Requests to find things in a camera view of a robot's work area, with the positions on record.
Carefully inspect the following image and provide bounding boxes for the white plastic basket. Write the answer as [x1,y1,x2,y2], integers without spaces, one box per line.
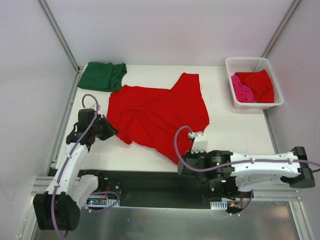
[225,57,284,110]

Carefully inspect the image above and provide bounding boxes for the right aluminium frame post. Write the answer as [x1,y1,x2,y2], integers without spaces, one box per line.
[261,0,303,58]

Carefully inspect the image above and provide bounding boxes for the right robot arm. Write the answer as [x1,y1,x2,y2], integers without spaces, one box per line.
[175,146,316,200]

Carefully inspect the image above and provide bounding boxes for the aluminium frame post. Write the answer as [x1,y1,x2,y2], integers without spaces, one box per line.
[261,0,303,58]
[37,0,81,73]

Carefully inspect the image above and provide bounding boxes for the white cable duct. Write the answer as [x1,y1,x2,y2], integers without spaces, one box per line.
[82,197,120,208]
[210,200,228,211]

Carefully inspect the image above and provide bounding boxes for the left white cable duct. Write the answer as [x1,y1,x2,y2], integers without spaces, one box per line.
[82,197,120,208]

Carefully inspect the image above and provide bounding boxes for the pink t shirt in basket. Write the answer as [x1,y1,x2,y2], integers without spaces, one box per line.
[231,75,255,103]

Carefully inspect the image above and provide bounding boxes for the folded green t shirt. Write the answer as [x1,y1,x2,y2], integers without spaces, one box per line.
[77,62,127,93]

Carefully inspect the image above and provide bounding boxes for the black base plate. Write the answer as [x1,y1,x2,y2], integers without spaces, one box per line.
[77,169,250,209]

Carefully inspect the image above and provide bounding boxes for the red t shirt in basket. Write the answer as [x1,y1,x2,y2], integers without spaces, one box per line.
[235,69,275,104]

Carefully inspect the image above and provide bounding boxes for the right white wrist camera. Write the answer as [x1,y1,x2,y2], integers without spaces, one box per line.
[188,131,208,154]

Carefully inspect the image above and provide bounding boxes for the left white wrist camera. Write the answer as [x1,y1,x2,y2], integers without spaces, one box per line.
[90,103,101,113]

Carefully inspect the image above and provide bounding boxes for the left aluminium frame post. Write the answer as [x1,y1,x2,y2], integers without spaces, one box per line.
[37,0,81,73]

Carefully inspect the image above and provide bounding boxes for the right white cable duct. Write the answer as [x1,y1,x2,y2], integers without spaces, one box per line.
[210,200,228,211]

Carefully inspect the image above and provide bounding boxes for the red t shirt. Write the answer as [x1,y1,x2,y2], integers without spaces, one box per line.
[106,73,210,164]
[235,69,275,104]

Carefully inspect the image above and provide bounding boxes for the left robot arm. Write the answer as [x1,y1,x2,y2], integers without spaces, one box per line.
[33,108,117,232]

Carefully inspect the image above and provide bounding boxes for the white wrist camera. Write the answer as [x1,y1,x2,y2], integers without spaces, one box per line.
[188,131,208,154]
[90,103,101,113]

